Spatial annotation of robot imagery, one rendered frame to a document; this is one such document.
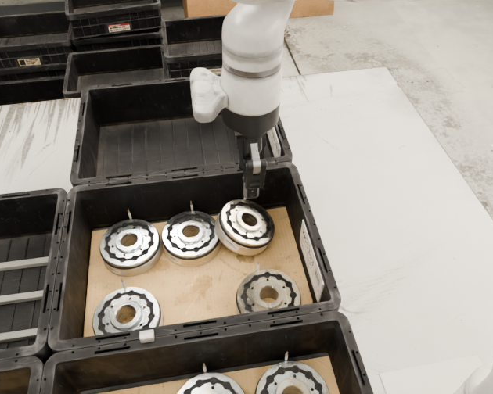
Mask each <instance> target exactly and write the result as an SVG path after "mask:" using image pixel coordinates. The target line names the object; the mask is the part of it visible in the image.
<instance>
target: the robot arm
mask: <svg viewBox="0 0 493 394"><path fill-rule="evenodd" d="M230 1H233V2H237V5H236V6H235V7H234V8H233V9H232V10H231V11H230V12H229V14H228V15H227V16H226V17H225V19H224V22H223V26H222V70H221V76H220V77H219V76H216V75H214V74H213V73H211V72H210V71H209V70H207V69H205V68H200V67H198V68H195V69H194V70H192V72H191V74H190V87H191V97H192V105H193V115H194V118H195V120H196V121H198V122H200V123H208V122H211V121H213V120H214V119H215V118H216V117H217V115H218V114H219V113H220V112H221V116H222V119H223V121H224V123H225V125H226V126H227V127H228V128H229V129H231V130H232V131H235V140H236V146H237V148H238V150H239V168H240V169H241V170H243V196H244V198H245V199H252V198H257V197H258V196H259V188H263V187H264V179H265V173H266V167H267V165H268V164H267V161H266V159H265V158H264V148H265V146H266V134H265V133H266V132H268V131H270V130H271V129H272V128H273V127H274V126H275V125H276V124H277V122H278V120H279V108H280V99H281V90H282V50H283V41H284V30H285V28H286V24H287V21H288V19H289V17H290V14H291V11H292V8H293V4H294V1H296V0H230ZM330 1H340V2H357V3H368V4H387V3H398V2H411V1H418V0H330ZM259 154H260V157H259ZM454 394H493V363H488V364H484V365H482V366H480V367H478V368H477V369H476V370H475V371H474V372H473V373H472V374H471V375H470V376H469V377H468V378H467V379H466V380H465V381H464V382H463V384H462V385H461V386H460V387H459V388H458V389H457V390H456V391H455V393H454Z"/></svg>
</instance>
